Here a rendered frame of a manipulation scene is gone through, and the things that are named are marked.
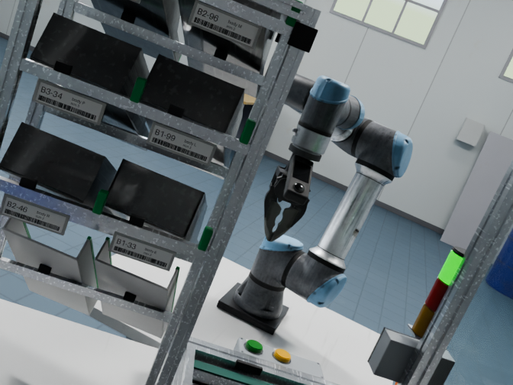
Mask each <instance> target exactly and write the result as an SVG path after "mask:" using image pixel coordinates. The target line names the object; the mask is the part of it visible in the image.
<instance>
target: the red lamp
mask: <svg viewBox="0 0 513 385"><path fill-rule="evenodd" d="M447 288H448V285H447V284H446V283H444V282H443V281H442V280H440V278H439V277H437V279H436V281H435V283H434V285H433V287H432V289H431V291H430V293H429V295H428V297H427V299H426V301H425V304H426V306H427V307H428V308H429V309H431V310H432V311H434V312H436V310H437V307H438V306H439V304H440V301H441V300H442V299H443V297H444V294H445V292H446V291H447Z"/></svg>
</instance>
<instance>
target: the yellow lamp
mask: <svg viewBox="0 0 513 385"><path fill-rule="evenodd" d="M433 316H434V311H432V310H431V309H429V308H428V307H427V306H426V304H425V303H424V305H423V306H422V308H421V311H420V312H419V314H418V317H417V318H416V320H415V323H414V324H413V326H412V330H413V332H414V333H415V334H416V335H417V336H419V337H420V338H422V337H423V335H424V333H425V331H426V329H427V327H428V325H429V324H430V322H431V320H432V318H433Z"/></svg>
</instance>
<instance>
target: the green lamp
mask: <svg viewBox="0 0 513 385"><path fill-rule="evenodd" d="M461 261H462V257H460V256H459V255H457V254H455V253H454V252H453V250H451V252H450V253H449V255H448V257H447V259H446V261H445V263H444V265H443V267H442V269H441V271H440V273H439V275H438V277H439V278H440V280H442V281H443V282H444V283H446V284H447V285H450V282H451V280H452V279H453V276H454V274H455V273H456V271H457V269H458V267H459V265H460V263H461Z"/></svg>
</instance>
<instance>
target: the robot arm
mask: <svg viewBox="0 0 513 385"><path fill-rule="evenodd" d="M284 104H285V105H287V106H289V107H290V108H292V109H294V110H295V111H297V112H298V113H299V114H300V115H301V117H300V119H299V121H298V125H297V128H293V129H292V132H294V134H293V136H292V139H291V141H292V143H291V144H290V145H289V150H290V151H291V152H292V156H291V157H290V160H289V163H288V165H287V166H286V167H281V166H277V168H276V172H275V173H274V175H273V178H272V181H271V183H270V185H269V191H268V192H267V193H266V195H265V199H264V231H265V235H266V237H265V238H264V239H263V242H262V244H261V245H260V249H259V251H258V253H257V256H256V259H255V261H254V262H253V266H252V268H251V270H250V273H249V275H248V277H247V278H246V279H245V281H244V282H242V284H241V285H240V286H239V287H238V288H237V290H236V292H235V294H234V301H235V303H236V304H237V305H238V306H239V307H240V308H241V309H242V310H243V311H245V312H247V313H249V314H251V315H254V316H256V317H258V318H261V319H269V320H272V319H277V318H279V316H280V314H281V312H282V304H283V295H284V290H285V288H287V289H289V290H291V291H292V292H294V293H295V294H297V295H298V296H300V297H301V298H303V299H305V300H306V301H307V302H308V303H311V304H313V305H315V306H317V307H319V308H323V307H325V306H328V305H329V304H330V303H332V302H333V301H334V300H335V299H336V298H337V296H338V295H339V294H340V292H341V290H342V289H343V288H344V286H345V283H346V282H347V277H346V276H345V274H343V273H344V271H345V269H346V266H345V263H344V259H345V257H346V256H347V254H348V252H349V250H350V248H351V246H352V244H353V242H354V241H355V239H356V237H357V235H358V233H359V231H360V229H361V228H362V226H363V223H364V222H365V220H366V218H367V216H368V214H369V212H370V210H371V208H372V207H373V205H374V203H375V201H376V199H377V198H378V196H379V194H380V192H381V190H382V188H383V187H384V185H386V184H389V183H391V182H392V181H393V179H394V178H400V177H402V176H403V175H404V173H405V171H406V170H407V168H408V165H409V162H410V159H411V155H412V150H413V143H412V140H411V138H410V137H408V136H406V135H404V134H402V133H401V132H400V131H395V130H393V129H391V128H388V127H386V126H384V125H381V124H380V123H377V122H375V121H372V120H370V119H368V118H365V117H364V116H365V108H364V106H363V103H362V102H361V101H360V100H359V99H358V98H357V97H355V96H353V95H350V87H349V86H348V85H346V84H343V83H342V82H338V81H337V80H334V79H331V78H329V77H326V76H319V77H318V78H317V79H316V81H314V80H312V79H309V78H306V77H304V76H301V75H299V74H297V73H296V75H295V78H294V80H293V83H292V86H291V88H290V90H289V94H288V95H287V98H286V101H285V103H284ZM329 141H332V142H333V143H334V144H336V145H337V146H338V147H339V148H340V149H341V150H343V151H344V152H346V153H347V154H349V155H351V156H353V157H355V158H357V161H356V162H355V167H356V169H357V172H356V174H355V175H354V177H353V179H352V181H351V183H350V185H349V187H348V188H347V191H346V192H345V194H344V197H343V198H342V200H341V201H340V204H339V206H338V207H337V210H336V212H335V213H334V215H333V217H332V219H331V221H330V223H329V225H328V226H327V228H326V230H325V232H324V234H323V236H322V238H321V240H320V241H319V243H318V246H316V247H312V248H310V249H309V251H308V253H305V252H304V251H302V250H303V243H301V242H300V241H298V240H296V239H294V238H291V237H289V236H285V235H284V234H285V233H286V232H287V231H288V230H289V229H290V228H291V227H292V226H293V225H294V224H295V223H296V222H298V221H299V220H300V219H301V218H302V216H303V215H304V214H305V211H306V209H307V205H308V203H309V201H310V200H309V198H308V195H309V192H311V190H310V185H311V175H312V170H313V165H314V163H313V162H312V161H315V162H320V159H321V157H322V156H321V154H324V152H325V151H326V149H327V146H328V144H329ZM311 160H312V161H311ZM277 198H278V202H281V201H282V200H283V201H285V202H289V203H291V205H290V207H288V208H285V209H284V211H283V213H282V220H281V222H280V223H278V226H277V229H276V230H275V231H274V232H273V227H274V226H275V220H276V217H277V216H278V215H279V214H280V212H281V210H282V209H281V206H280V204H279V203H278V202H277Z"/></svg>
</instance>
